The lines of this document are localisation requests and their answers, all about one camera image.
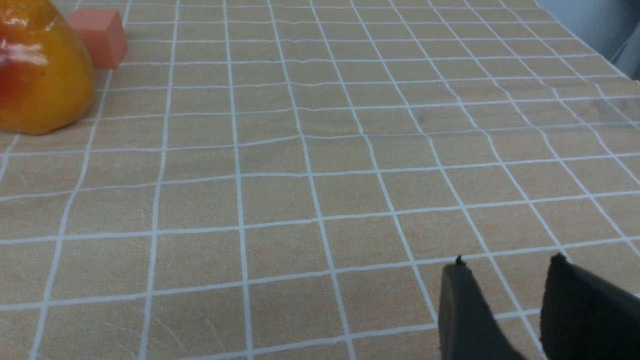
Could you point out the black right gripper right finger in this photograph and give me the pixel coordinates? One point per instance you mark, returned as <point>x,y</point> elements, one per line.
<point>585,317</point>

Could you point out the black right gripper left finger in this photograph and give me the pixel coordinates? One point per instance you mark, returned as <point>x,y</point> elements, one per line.
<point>467,327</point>

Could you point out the checkered orange tablecloth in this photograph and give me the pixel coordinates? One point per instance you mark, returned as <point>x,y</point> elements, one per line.
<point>285,179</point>

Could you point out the orange foam cube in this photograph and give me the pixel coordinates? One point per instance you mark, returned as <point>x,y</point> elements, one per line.
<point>102,33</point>

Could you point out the orange toy pear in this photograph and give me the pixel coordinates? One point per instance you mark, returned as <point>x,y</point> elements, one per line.
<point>47,80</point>

